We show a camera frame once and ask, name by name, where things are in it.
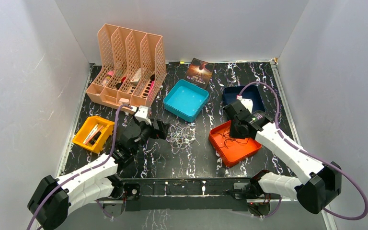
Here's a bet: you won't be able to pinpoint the teal square tray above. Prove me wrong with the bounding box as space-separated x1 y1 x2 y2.
163 80 209 122

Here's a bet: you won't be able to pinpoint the thin cables pile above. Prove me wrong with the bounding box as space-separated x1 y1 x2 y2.
166 123 199 155

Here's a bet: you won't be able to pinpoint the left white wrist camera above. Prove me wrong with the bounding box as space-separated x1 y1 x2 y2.
134 105 151 125

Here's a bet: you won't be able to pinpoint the pink bottle in organizer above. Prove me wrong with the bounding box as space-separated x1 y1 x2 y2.
100 70 114 86

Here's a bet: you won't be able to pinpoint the pink marker in organizer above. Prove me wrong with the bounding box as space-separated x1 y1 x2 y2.
148 80 155 99

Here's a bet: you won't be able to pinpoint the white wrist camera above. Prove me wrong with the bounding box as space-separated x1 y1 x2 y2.
134 105 151 125
239 98 253 113

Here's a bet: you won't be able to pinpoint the white box in organizer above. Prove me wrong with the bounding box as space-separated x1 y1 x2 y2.
130 68 142 86

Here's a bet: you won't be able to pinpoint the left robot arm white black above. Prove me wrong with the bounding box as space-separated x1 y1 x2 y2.
27 119 170 230

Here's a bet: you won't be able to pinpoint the navy blue square tray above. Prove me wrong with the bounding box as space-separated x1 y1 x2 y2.
222 86 265 112

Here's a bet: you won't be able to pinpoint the yellow small bin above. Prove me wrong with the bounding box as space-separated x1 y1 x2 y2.
72 116 115 154

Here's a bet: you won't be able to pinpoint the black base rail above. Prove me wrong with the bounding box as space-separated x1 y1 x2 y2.
126 178 254 212

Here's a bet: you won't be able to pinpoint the pink plastic file organizer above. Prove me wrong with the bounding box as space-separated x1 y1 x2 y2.
86 24 167 109

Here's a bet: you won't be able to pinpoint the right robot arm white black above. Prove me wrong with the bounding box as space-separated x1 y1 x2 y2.
223 100 342 214

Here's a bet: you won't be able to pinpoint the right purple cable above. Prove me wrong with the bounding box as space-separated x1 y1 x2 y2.
237 81 368 221

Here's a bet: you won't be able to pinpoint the orange square tray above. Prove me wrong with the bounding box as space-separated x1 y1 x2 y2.
208 121 262 167

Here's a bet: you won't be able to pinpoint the aluminium frame rail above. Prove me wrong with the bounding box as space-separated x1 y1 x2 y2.
269 60 337 230

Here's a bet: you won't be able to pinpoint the purple cable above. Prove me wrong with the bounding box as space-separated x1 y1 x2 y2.
237 81 368 221
26 104 138 230

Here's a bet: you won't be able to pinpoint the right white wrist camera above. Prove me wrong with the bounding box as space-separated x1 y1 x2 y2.
239 98 253 113

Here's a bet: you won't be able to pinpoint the pens in yellow bin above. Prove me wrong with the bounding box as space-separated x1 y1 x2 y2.
83 124 104 145

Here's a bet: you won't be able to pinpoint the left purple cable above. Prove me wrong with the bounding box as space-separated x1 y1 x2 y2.
26 104 138 230

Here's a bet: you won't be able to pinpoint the dark book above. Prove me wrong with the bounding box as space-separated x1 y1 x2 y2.
184 58 215 89

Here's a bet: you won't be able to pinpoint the black thin cable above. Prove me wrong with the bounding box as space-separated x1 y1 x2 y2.
217 126 245 150

